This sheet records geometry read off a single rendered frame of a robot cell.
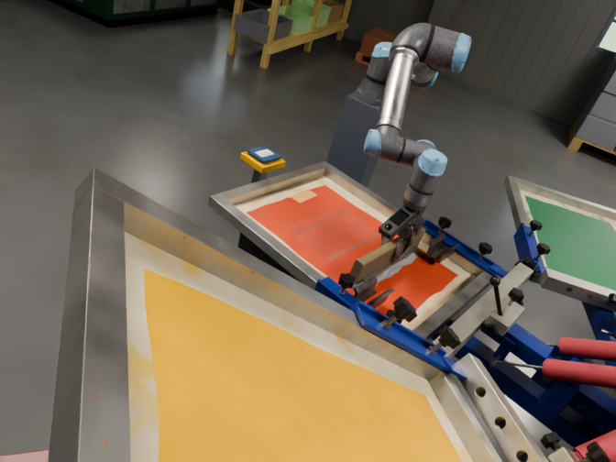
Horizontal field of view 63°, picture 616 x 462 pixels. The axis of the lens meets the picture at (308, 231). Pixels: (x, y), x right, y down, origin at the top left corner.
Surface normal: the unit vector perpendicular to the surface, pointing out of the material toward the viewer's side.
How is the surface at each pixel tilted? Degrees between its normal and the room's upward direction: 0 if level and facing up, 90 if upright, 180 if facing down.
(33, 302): 0
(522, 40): 90
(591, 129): 90
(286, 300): 90
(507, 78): 90
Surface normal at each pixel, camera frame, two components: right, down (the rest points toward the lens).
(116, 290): 0.69, -0.66
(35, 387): 0.24, -0.79
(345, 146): -0.45, 0.42
